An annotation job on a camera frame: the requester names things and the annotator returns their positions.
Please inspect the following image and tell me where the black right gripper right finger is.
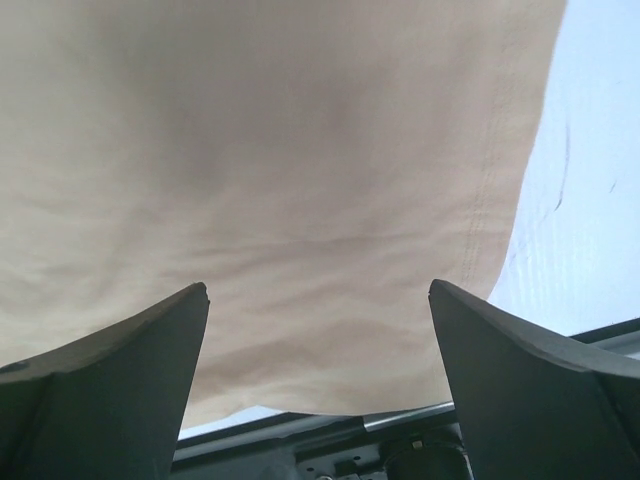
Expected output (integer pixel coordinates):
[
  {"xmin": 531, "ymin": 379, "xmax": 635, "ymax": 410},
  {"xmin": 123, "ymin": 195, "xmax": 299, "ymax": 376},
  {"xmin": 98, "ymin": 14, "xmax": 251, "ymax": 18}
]
[{"xmin": 429, "ymin": 280, "xmax": 639, "ymax": 479}]

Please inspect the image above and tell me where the beige t shirt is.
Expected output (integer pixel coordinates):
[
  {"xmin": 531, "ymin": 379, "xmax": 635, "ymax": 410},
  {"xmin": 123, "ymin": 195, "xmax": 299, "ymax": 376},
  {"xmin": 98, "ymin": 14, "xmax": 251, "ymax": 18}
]
[{"xmin": 1, "ymin": 1, "xmax": 565, "ymax": 426}]

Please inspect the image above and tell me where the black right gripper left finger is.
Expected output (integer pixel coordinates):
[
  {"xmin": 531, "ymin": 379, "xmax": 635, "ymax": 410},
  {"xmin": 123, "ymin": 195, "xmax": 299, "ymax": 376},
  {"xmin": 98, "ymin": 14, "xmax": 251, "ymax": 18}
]
[{"xmin": 1, "ymin": 283, "xmax": 209, "ymax": 479}]

